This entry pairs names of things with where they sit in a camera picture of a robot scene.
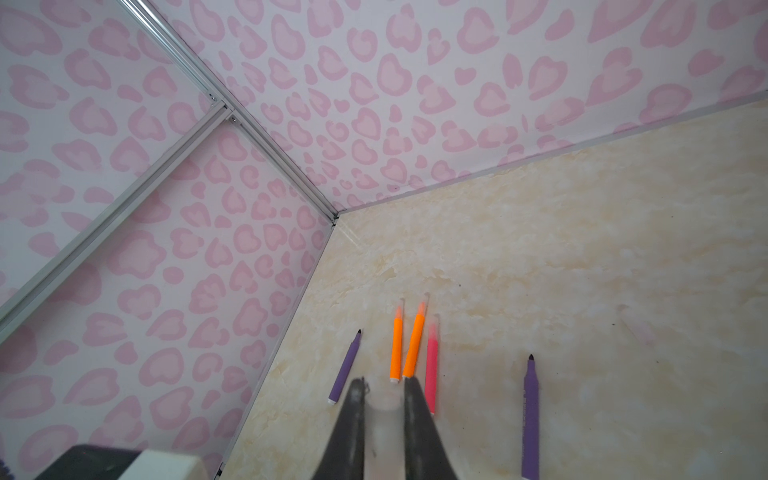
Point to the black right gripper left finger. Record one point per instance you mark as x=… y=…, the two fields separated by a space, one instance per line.
x=344 y=455

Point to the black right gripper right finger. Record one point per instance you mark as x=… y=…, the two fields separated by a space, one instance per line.
x=424 y=455

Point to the purple marker pen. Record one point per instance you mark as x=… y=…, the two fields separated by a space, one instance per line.
x=345 y=368
x=530 y=432

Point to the orange highlighter pen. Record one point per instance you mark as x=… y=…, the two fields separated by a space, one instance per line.
x=415 y=338
x=395 y=373

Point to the pink highlighter pen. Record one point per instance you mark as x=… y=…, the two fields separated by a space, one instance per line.
x=432 y=363

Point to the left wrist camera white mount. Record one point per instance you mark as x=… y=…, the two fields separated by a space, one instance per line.
x=89 y=462

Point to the diagonal aluminium wall strut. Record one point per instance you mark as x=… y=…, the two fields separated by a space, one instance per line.
x=43 y=284

